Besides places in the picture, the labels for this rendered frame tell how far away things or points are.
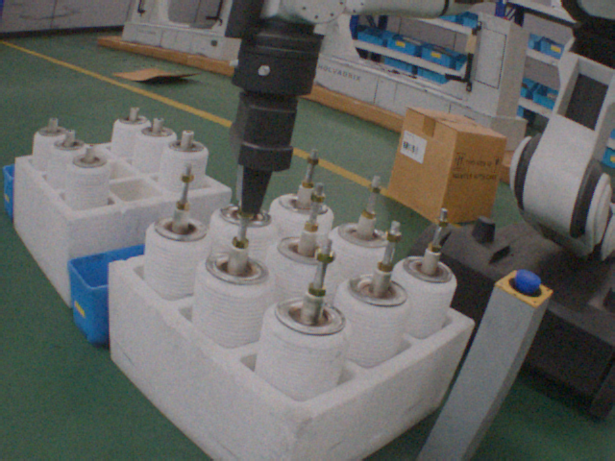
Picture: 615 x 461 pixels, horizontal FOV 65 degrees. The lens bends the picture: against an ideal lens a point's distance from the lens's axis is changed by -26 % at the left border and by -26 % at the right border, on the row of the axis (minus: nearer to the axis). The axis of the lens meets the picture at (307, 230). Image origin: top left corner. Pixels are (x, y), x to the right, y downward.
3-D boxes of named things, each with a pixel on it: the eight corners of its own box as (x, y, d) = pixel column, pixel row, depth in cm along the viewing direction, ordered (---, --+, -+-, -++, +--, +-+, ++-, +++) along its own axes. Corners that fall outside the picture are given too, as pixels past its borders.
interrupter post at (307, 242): (310, 259, 80) (316, 235, 79) (293, 254, 81) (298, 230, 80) (317, 254, 82) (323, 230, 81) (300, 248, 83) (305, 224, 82)
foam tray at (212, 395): (276, 311, 116) (293, 222, 110) (438, 408, 93) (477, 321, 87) (110, 358, 88) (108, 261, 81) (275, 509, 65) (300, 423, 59)
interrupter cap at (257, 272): (209, 285, 68) (210, 279, 68) (200, 254, 75) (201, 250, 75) (275, 289, 71) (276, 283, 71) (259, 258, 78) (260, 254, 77)
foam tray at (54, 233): (130, 205, 148) (138, 137, 142) (220, 274, 126) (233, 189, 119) (13, 228, 120) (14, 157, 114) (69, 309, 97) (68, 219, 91)
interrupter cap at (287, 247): (323, 274, 77) (324, 268, 77) (266, 254, 79) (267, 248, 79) (342, 254, 84) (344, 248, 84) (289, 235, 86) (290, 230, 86)
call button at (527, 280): (518, 280, 70) (523, 266, 70) (540, 292, 68) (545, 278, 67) (506, 288, 67) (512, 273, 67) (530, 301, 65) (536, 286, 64)
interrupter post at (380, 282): (389, 293, 75) (396, 269, 74) (381, 301, 73) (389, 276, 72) (371, 287, 76) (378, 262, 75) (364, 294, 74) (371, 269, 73)
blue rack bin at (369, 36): (381, 44, 663) (383, 30, 655) (406, 52, 641) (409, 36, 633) (355, 39, 626) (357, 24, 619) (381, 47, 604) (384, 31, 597)
